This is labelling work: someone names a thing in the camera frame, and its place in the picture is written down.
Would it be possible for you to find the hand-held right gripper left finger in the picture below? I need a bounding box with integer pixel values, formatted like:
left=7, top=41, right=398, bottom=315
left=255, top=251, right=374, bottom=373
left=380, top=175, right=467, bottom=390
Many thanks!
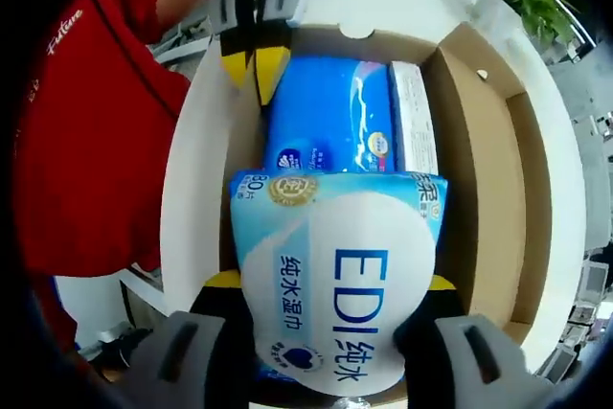
left=119, top=269, right=258, bottom=409

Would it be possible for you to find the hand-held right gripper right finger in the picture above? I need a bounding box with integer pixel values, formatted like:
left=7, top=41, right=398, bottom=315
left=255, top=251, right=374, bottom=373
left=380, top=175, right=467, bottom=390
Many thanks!
left=392, top=277, right=559, bottom=409

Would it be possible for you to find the blue soft tissue pack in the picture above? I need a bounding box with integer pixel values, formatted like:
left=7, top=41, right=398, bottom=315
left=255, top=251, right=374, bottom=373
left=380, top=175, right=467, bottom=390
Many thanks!
left=261, top=57, right=398, bottom=175

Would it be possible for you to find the light blue soft wipes pack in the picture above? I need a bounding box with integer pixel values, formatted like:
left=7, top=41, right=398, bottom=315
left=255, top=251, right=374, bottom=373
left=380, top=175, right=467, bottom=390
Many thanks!
left=228, top=169, right=450, bottom=396

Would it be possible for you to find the brown cardboard shoe box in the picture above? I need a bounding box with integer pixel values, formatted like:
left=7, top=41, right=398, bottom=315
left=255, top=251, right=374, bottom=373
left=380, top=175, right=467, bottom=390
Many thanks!
left=210, top=20, right=555, bottom=405

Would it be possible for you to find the white medicine box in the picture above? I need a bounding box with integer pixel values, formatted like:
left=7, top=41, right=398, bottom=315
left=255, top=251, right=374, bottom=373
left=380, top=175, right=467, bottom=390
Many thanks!
left=387, top=61, right=440, bottom=175

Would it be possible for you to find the person in red shirt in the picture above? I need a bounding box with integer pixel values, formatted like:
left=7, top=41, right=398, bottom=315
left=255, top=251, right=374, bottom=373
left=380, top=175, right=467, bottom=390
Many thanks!
left=13, top=0, right=193, bottom=276

